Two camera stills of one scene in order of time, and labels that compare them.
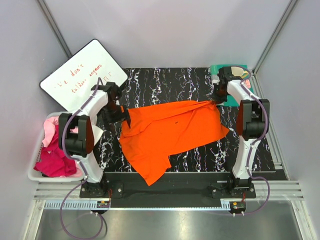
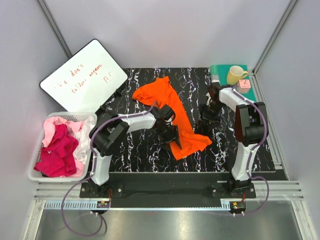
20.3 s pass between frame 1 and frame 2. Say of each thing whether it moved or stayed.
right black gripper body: moved
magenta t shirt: stayed
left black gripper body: moved
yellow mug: stayed
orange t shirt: moved
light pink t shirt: stayed
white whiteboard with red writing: stayed
